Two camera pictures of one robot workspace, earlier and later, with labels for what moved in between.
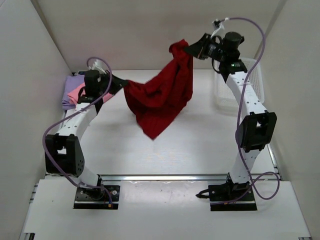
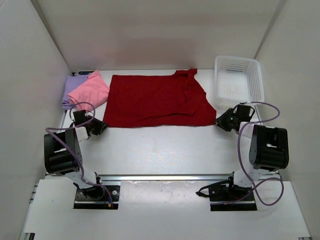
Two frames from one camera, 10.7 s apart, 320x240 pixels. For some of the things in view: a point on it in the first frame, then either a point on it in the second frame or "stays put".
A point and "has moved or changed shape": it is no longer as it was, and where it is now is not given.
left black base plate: x=97 y=198 stays put
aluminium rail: x=163 y=178 stays put
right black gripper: x=198 y=49 → x=222 y=122
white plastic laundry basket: x=224 y=99 stays put
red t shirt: x=158 y=99 has moved or changed shape
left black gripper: x=117 y=84 → x=100 y=126
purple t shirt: x=71 y=83 stays put
